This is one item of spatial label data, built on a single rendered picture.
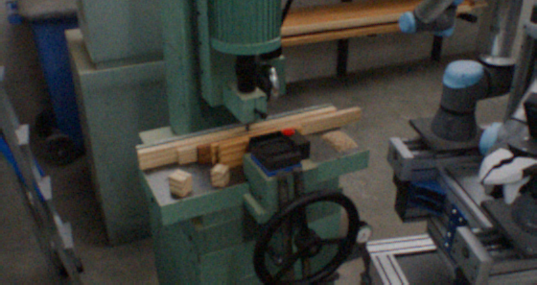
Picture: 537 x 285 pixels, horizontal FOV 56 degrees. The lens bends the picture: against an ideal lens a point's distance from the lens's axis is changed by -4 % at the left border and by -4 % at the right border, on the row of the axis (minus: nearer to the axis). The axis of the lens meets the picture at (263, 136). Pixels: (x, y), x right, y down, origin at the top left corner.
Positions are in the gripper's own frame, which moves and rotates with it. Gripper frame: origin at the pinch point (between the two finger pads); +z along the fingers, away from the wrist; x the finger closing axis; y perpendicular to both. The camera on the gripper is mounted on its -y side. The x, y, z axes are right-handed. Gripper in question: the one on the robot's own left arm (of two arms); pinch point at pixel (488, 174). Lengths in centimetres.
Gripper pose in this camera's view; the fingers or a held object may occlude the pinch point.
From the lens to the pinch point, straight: 78.6
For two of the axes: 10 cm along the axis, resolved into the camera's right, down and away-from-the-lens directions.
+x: -5.6, -2.9, 7.8
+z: -8.3, 2.8, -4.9
